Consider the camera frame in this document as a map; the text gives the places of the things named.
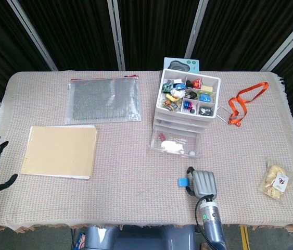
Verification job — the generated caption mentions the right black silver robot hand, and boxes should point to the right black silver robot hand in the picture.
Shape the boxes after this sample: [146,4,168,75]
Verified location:
[184,166,219,198]

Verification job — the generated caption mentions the clear drawer holding white paper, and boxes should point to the clear drawer holding white paper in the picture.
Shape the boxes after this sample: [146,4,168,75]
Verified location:
[148,127,201,159]

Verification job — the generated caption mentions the teal product box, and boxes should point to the teal product box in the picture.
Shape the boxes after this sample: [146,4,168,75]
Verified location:
[163,57,201,71]

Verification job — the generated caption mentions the white paper sheet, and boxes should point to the white paper sheet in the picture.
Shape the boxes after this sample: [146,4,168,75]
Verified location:
[160,140,185,154]

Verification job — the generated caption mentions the clear bag of yellow snacks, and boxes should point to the clear bag of yellow snacks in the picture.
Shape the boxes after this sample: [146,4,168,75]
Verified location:
[259,161,293,201]

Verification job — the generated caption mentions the black binder clips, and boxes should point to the black binder clips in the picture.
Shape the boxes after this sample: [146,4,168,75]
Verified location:
[198,106,213,116]

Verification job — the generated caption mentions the clear badge holder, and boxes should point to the clear badge holder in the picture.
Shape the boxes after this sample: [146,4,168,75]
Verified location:
[218,105,235,123]

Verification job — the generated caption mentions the manila paper folder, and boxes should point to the manila paper folder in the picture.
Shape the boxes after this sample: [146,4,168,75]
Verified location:
[20,124,98,180]

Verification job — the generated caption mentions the grey-blue robot torso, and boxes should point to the grey-blue robot torso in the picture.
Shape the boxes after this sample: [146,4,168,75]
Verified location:
[85,224,196,250]

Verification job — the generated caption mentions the yellow small item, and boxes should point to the yellow small item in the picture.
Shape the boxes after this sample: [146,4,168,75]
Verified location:
[165,94,182,103]

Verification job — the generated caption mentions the white crumpled wad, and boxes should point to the white crumpled wad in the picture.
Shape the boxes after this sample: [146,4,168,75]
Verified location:
[170,87,186,98]

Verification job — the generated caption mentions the beige woven tablecloth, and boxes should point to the beige woven tablecloth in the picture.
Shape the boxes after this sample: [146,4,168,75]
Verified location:
[0,70,293,232]

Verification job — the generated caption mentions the blue printed packet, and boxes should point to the blue printed packet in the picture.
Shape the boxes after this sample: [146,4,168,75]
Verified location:
[74,231,86,250]

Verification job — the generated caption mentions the grey mesh zip pouch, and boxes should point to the grey mesh zip pouch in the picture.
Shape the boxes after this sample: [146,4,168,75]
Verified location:
[65,74,142,125]

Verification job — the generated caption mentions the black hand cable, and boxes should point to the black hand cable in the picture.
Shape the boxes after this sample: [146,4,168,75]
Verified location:
[194,194,214,247]

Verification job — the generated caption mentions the white plastic drawer organizer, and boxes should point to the white plastic drawer organizer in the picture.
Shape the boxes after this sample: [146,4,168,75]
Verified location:
[152,68,222,133]

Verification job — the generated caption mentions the orange lanyard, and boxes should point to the orange lanyard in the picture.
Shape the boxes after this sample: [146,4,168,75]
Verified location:
[228,82,269,125]

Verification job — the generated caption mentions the white partition post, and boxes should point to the white partition post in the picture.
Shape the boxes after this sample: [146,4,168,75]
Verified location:
[184,0,209,59]
[107,0,126,71]
[259,7,293,72]
[7,0,58,71]

